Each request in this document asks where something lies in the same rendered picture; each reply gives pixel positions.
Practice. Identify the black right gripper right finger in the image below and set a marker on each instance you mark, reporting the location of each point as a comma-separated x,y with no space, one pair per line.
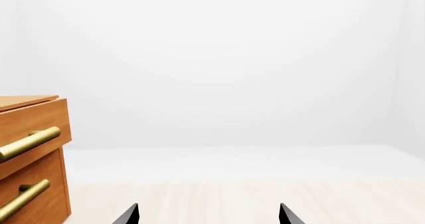
288,217

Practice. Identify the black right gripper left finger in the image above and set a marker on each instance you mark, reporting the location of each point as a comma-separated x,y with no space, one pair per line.
129,216

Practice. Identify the wooden drawer cabinet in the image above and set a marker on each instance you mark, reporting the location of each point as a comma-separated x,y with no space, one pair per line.
50,159

